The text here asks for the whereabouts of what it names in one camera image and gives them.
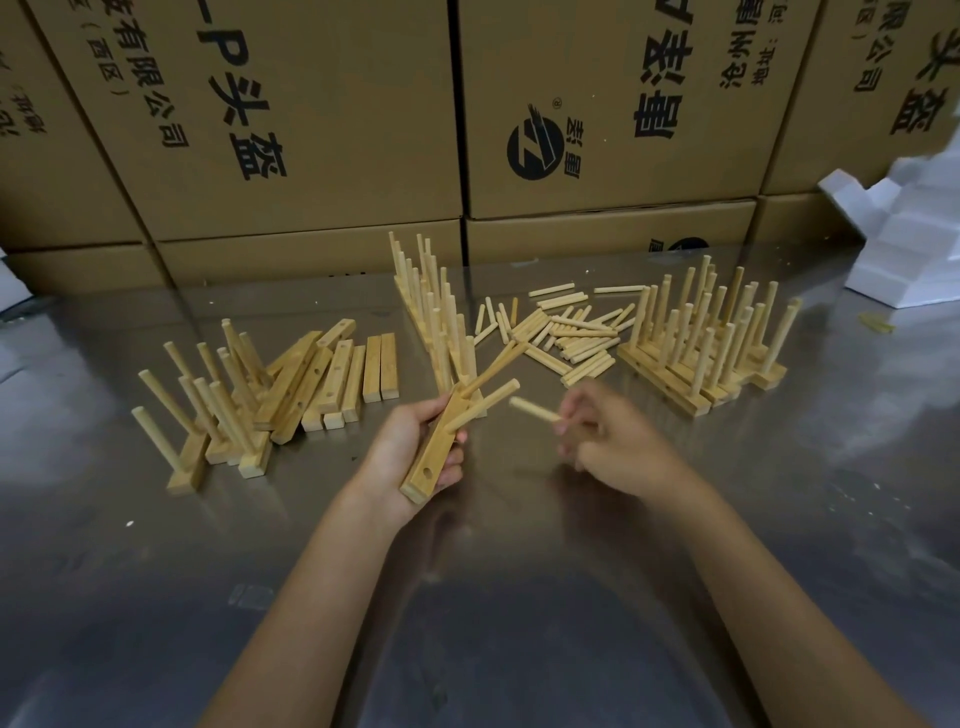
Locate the clear tape patch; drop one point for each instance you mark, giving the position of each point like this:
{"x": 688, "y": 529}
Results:
{"x": 251, "y": 596}

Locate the person's left hand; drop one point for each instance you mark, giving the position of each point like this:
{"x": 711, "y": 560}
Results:
{"x": 394, "y": 457}

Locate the stack of brown cardboard boxes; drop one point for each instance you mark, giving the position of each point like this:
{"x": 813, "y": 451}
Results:
{"x": 337, "y": 127}

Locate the person's right forearm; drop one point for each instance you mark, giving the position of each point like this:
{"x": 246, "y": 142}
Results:
{"x": 787, "y": 607}

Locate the person's left forearm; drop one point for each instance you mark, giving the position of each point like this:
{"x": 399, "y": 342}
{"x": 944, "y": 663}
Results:
{"x": 307, "y": 622}

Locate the person's right hand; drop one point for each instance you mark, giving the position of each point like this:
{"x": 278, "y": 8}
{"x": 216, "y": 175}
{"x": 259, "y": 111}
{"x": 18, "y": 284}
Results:
{"x": 637, "y": 450}

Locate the pile of wooden dowels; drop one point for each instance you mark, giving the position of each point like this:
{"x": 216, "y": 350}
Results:
{"x": 577, "y": 345}

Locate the stack of white foam blocks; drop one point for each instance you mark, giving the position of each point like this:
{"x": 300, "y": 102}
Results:
{"x": 9, "y": 289}
{"x": 907, "y": 247}

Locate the pile of drilled wooden bars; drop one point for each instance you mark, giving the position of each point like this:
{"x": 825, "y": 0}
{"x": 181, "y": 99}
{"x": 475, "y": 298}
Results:
{"x": 375, "y": 367}

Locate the shiny metal table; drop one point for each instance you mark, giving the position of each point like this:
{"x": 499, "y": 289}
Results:
{"x": 112, "y": 577}

